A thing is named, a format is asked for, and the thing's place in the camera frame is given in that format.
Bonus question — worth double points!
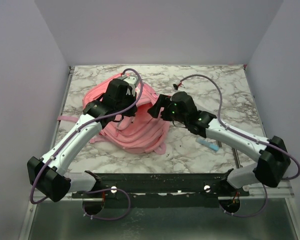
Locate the aluminium rail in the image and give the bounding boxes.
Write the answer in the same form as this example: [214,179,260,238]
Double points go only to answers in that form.
[64,181,294,202]

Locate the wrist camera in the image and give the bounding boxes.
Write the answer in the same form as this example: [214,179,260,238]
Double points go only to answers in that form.
[172,82,182,91]
[121,74,140,95]

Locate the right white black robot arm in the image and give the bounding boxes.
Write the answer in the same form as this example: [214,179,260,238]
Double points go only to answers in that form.
[147,91,291,196]

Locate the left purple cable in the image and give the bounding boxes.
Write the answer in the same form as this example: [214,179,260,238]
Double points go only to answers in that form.
[29,67,144,221]

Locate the pink student backpack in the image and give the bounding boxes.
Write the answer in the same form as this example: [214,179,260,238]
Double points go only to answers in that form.
[58,73,170,155]

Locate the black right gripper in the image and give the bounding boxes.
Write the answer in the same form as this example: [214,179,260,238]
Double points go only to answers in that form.
[147,93,188,125]

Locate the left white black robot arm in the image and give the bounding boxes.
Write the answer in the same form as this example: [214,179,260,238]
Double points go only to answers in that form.
[27,75,143,202]

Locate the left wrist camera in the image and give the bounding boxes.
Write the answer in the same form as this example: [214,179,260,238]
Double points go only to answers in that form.
[121,74,140,95]

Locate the black metal clamp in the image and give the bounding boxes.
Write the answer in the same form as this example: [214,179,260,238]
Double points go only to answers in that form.
[217,141,241,169]

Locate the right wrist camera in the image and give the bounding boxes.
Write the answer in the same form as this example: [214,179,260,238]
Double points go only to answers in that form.
[172,82,182,91]

